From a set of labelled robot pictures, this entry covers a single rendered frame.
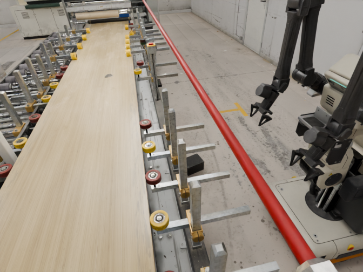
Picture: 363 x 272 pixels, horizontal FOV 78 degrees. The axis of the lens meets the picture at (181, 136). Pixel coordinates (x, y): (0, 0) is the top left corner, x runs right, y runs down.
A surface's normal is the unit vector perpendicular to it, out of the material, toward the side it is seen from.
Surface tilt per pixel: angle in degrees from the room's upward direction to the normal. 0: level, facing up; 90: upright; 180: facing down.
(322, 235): 0
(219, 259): 90
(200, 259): 0
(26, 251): 0
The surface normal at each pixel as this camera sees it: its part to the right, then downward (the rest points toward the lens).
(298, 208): -0.04, -0.79
